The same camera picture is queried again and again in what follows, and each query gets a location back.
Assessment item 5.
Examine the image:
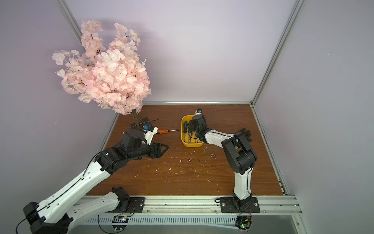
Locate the left controller board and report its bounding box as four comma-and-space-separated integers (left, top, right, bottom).
112, 215, 129, 233

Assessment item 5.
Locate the controller board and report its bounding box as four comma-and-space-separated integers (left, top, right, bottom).
235, 215, 252, 231
112, 215, 129, 233

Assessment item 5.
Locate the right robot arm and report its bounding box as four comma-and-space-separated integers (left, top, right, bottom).
192, 113, 258, 211

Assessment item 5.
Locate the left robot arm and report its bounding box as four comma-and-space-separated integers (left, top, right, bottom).
23, 125, 169, 234

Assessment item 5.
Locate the green black screwdriver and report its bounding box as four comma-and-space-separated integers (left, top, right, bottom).
182, 121, 188, 142
188, 120, 193, 143

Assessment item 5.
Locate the large orange black screwdriver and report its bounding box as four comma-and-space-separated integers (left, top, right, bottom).
156, 129, 180, 135

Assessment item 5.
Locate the pink artificial blossom tree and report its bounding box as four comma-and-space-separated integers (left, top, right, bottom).
52, 19, 151, 116

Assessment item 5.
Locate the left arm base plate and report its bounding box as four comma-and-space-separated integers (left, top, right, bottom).
112, 197, 146, 213

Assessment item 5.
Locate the yellow plastic storage box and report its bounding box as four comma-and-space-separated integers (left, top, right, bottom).
181, 115, 204, 148

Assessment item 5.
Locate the aluminium front rail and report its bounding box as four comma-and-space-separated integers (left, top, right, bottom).
62, 194, 302, 216

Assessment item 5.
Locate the right controller board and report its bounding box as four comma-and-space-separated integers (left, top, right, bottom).
235, 215, 252, 231

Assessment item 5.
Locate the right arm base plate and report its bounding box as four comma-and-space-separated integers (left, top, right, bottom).
215, 197, 261, 213

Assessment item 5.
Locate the black work glove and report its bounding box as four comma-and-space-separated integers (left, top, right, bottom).
239, 128, 252, 142

